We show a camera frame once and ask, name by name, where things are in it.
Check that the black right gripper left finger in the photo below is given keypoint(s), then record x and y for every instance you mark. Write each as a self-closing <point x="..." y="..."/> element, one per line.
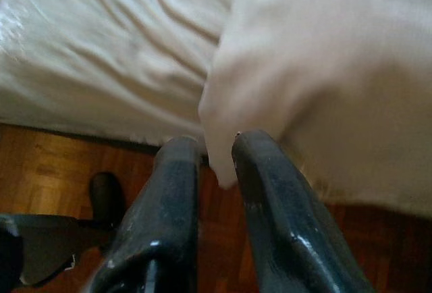
<point x="162" y="222"/>

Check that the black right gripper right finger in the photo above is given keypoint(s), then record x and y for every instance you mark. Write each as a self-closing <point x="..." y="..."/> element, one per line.
<point x="287" y="225"/>

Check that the beige quilt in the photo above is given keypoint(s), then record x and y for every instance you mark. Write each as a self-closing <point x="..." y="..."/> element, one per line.
<point x="320" y="70"/>

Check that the black robot foot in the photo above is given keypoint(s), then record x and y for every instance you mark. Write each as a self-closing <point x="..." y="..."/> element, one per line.
<point x="106" y="195"/>

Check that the dark grey robot leg panel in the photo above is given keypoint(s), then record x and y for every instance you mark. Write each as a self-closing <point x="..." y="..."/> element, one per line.
<point x="44" y="242"/>

